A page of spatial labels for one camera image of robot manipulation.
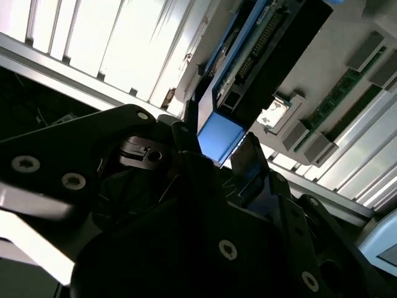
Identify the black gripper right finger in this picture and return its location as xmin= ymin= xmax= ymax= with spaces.
xmin=231 ymin=132 xmax=385 ymax=298

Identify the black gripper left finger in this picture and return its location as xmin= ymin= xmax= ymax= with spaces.
xmin=0 ymin=104 xmax=246 ymax=264

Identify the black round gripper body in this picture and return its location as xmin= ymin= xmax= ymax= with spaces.
xmin=69 ymin=132 xmax=311 ymax=298

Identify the hard disk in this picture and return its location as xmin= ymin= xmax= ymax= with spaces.
xmin=195 ymin=0 xmax=345 ymax=170

